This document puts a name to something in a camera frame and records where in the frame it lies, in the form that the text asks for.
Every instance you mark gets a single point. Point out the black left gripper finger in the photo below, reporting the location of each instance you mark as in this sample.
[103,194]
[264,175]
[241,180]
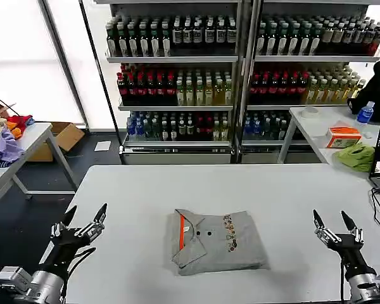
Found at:
[68,218]
[98,216]

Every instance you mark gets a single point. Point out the white side table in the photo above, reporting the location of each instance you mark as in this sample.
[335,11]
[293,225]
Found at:
[316,126]

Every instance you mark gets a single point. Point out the grey polo shirt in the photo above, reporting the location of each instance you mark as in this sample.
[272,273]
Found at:
[218,244]

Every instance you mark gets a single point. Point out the green cloth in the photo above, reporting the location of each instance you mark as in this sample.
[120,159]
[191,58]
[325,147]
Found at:
[356,158]

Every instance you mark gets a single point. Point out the white paper sheet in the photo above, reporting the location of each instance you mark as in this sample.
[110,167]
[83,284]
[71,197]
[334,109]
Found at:
[102,146]

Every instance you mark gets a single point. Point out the red cloth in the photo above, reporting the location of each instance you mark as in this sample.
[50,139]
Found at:
[20,121]

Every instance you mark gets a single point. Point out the black slanted pole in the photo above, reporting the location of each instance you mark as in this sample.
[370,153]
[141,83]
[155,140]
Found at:
[98,76]

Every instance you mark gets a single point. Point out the blue water bottle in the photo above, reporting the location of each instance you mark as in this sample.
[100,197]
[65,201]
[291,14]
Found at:
[365,114]

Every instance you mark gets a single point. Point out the white tape roll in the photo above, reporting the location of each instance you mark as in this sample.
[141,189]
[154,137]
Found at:
[311,112]

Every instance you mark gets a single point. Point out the orange cloth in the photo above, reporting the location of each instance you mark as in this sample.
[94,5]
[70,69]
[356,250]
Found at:
[15,130]

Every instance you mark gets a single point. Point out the black bag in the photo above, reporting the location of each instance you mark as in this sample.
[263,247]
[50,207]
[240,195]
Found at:
[378,92]

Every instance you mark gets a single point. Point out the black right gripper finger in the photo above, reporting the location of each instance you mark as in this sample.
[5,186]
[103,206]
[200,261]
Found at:
[351,226]
[323,226]

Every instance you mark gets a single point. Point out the grey work table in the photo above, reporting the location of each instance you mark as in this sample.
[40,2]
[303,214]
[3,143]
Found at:
[35,134]

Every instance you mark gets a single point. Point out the orange cardboard box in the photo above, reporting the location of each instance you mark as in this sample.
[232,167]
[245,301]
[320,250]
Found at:
[343,137]

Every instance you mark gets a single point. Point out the purple cloth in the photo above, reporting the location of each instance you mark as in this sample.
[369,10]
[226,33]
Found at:
[6,149]

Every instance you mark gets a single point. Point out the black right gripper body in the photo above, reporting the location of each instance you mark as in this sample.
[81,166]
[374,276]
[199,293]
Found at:
[353,256]

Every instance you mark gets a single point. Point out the shelf rack with bottles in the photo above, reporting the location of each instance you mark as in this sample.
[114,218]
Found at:
[304,88]
[177,88]

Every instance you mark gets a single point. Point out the brown cardboard box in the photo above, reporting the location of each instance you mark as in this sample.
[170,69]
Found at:
[68,136]

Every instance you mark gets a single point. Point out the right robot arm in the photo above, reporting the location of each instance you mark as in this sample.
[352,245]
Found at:
[370,288]

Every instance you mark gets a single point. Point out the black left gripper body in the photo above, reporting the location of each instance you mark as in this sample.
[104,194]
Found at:
[63,250]

